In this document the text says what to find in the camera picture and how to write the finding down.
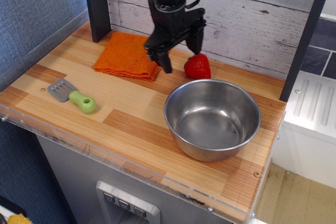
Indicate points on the grey toy kitchen cabinet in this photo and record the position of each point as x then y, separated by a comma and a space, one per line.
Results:
78, 175

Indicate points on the green handled grey spatula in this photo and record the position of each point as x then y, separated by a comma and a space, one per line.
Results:
63, 91

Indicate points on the dark grey right post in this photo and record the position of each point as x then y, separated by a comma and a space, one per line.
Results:
307, 34

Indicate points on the white ribbed appliance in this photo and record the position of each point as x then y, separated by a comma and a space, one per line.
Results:
306, 139

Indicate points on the red toy strawberry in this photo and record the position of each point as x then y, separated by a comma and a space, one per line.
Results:
197, 67

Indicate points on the orange folded cloth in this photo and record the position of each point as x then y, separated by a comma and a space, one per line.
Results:
126, 56

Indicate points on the yellow object bottom corner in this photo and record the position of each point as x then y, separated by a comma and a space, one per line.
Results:
18, 219

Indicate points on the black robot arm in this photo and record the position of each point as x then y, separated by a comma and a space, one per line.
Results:
189, 5

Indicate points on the stainless steel bowl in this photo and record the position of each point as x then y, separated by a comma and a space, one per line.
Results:
211, 120

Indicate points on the clear acrylic edge guard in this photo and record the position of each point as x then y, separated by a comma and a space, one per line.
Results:
145, 150

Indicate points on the silver button panel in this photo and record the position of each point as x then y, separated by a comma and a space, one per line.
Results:
119, 206

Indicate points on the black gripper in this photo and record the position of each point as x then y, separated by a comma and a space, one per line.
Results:
171, 27

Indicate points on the dark grey left post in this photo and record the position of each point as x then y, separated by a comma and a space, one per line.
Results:
99, 18

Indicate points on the dark grey post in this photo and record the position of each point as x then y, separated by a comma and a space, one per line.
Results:
307, 34
99, 18

